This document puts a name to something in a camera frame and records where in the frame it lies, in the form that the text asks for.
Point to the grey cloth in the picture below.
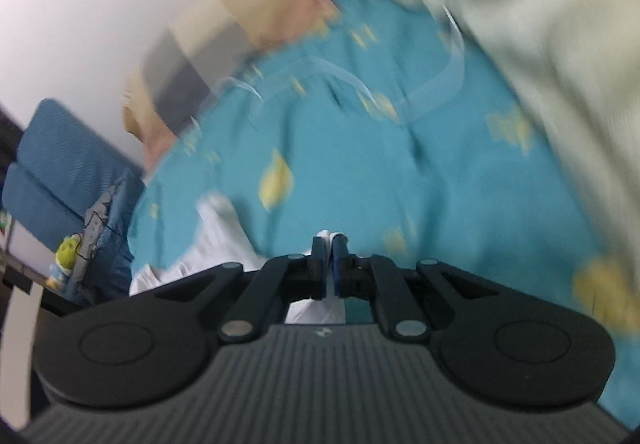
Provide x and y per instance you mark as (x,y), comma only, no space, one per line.
(100,219)

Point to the blue covered chair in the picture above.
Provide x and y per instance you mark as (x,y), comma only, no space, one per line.
(75,139)
(35,199)

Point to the plaid pillow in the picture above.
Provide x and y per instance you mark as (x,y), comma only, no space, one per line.
(220,54)

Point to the green fleece blanket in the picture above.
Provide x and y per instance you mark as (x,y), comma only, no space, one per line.
(550,24)

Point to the white t-shirt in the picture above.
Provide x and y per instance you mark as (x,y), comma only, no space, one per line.
(220,244)

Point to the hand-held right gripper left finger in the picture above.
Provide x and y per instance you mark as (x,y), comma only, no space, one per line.
(319,259)

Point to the yellow-green ball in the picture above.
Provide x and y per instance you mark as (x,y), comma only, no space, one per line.
(69,249)

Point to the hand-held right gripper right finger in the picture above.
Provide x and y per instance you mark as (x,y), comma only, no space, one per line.
(340,264)

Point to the teal printed bed sheet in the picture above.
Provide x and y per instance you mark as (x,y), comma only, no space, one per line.
(350,164)

